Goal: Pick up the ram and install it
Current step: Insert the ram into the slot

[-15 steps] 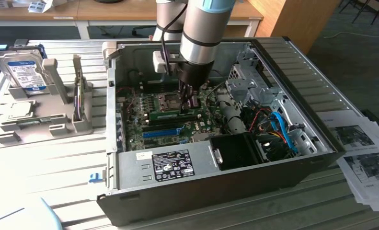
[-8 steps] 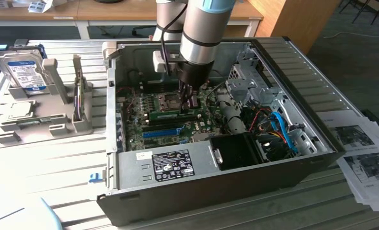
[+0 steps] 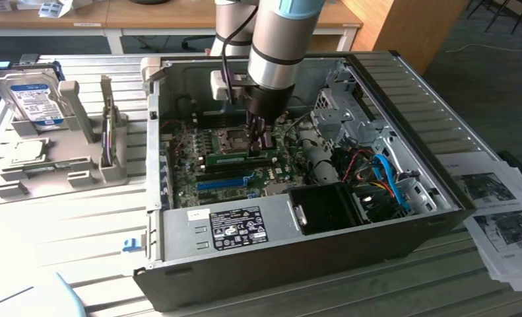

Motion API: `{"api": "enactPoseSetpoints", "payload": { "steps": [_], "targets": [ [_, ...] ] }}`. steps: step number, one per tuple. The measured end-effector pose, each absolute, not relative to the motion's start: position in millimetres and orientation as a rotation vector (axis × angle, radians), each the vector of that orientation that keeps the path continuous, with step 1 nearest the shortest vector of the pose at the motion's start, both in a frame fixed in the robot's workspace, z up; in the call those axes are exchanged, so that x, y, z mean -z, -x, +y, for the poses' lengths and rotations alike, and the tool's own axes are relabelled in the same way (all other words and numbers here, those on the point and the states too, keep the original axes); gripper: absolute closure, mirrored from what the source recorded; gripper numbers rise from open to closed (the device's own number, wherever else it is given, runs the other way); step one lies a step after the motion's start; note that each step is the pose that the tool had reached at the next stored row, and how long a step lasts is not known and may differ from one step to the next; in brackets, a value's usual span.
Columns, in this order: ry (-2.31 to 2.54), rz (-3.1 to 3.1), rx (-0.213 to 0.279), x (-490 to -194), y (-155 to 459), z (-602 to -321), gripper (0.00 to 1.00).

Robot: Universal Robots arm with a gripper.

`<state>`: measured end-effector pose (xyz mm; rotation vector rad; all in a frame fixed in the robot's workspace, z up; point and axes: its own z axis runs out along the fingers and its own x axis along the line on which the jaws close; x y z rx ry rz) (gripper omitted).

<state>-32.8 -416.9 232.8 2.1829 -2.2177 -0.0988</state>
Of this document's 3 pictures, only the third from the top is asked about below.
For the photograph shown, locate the black chair legs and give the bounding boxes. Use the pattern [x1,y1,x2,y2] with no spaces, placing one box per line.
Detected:
[465,0,522,42]

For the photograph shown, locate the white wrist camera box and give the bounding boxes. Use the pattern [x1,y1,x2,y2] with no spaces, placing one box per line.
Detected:
[209,69,247,102]

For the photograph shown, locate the grey parts rack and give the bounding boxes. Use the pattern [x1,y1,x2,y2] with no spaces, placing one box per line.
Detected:
[0,74,130,201]

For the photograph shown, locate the black fan shroud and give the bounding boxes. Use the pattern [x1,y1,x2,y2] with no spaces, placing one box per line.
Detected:
[287,182,359,236]

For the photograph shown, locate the blue expansion slot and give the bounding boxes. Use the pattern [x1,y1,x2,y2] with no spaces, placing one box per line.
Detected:
[195,177,249,192]

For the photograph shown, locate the blue case latch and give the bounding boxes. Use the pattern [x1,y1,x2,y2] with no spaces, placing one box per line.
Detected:
[119,236,143,254]

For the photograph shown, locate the blue SATA wire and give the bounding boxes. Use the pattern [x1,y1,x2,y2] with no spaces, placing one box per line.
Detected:
[373,153,410,213]

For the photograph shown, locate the black open PC case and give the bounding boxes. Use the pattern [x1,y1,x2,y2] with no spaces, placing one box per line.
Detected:
[131,49,478,313]

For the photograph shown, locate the white floor cable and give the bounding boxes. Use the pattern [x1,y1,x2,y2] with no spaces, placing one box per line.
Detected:
[443,41,522,54]

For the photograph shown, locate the black camera cable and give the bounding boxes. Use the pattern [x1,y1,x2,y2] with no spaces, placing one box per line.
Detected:
[219,6,261,106]

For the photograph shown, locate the white papers on desk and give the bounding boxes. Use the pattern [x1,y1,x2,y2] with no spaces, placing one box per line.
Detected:
[14,0,85,18]

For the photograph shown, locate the green RAM stick in slot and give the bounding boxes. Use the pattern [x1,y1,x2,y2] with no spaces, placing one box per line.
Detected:
[203,155,249,165]

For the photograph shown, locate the red and black wire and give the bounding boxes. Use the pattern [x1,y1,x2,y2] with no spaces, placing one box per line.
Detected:
[159,120,187,160]

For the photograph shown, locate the wooden cabinet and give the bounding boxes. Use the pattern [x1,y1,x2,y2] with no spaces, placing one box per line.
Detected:
[339,0,471,75]

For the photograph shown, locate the hard disk with blue label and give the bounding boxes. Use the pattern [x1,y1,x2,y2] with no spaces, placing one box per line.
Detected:
[0,64,66,125]

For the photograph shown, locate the silver CPU chip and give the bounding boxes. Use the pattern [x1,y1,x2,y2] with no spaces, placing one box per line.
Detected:
[6,137,52,166]

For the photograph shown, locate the RAM stick standing in rack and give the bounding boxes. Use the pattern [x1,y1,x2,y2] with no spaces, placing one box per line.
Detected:
[100,97,117,167]

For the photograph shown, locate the black RAM slot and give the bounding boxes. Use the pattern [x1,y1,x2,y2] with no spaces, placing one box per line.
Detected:
[203,157,274,173]

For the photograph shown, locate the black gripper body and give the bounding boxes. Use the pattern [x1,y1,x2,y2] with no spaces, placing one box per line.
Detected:
[242,85,294,119]

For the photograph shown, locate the light blue round seat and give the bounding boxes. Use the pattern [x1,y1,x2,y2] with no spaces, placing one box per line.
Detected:
[0,271,86,317]

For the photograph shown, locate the green motherboard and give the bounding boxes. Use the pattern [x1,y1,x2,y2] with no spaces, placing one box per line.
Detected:
[159,114,317,209]

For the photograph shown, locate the stack of printed papers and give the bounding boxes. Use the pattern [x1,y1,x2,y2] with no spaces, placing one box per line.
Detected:
[435,151,522,293]

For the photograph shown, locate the coloured power wire bundle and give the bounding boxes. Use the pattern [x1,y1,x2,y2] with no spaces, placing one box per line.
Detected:
[341,149,402,201]

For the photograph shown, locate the wooden desk with white frame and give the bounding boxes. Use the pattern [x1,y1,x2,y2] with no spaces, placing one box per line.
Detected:
[0,0,365,55]

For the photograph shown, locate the grey power supply with label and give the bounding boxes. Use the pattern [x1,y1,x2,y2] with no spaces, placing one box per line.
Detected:
[159,194,307,262]

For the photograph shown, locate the metal disk bay cage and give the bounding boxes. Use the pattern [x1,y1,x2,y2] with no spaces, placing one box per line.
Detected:
[309,58,378,151]

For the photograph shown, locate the black expansion slot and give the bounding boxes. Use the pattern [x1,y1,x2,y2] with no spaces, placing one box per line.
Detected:
[194,168,255,183]

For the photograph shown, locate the CPU socket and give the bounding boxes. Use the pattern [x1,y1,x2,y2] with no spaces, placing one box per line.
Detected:
[211,126,253,155]

